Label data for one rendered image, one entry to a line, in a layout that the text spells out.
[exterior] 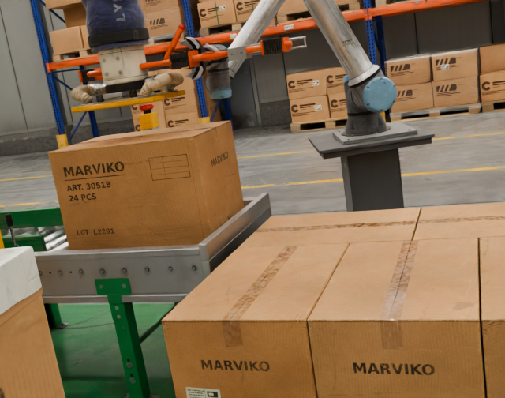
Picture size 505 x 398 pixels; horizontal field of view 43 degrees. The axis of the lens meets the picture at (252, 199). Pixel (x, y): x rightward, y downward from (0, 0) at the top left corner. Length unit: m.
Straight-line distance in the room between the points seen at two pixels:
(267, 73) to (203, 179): 8.90
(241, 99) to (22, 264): 10.61
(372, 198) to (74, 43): 8.70
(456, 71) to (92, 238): 7.31
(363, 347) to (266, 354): 0.25
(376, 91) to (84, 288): 1.41
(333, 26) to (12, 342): 2.24
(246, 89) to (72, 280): 9.00
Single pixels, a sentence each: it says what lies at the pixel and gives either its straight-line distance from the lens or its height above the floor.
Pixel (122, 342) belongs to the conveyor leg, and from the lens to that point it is 2.42.
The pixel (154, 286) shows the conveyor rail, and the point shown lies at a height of 0.46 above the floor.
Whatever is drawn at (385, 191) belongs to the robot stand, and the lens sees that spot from 2.97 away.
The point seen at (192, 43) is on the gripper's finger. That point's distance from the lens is 2.42.
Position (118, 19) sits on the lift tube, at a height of 1.38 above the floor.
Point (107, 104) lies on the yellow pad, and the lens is 2.39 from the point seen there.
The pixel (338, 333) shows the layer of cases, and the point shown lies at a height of 0.51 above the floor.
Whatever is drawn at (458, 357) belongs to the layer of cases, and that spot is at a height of 0.45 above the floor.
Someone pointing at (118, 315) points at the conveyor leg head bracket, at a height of 0.36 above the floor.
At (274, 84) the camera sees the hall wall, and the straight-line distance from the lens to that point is 11.08.
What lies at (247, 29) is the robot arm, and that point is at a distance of 2.81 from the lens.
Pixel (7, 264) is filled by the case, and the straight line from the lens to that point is 0.67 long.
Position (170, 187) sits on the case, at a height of 0.77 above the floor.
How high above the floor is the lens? 1.18
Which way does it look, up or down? 12 degrees down
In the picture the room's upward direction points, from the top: 9 degrees counter-clockwise
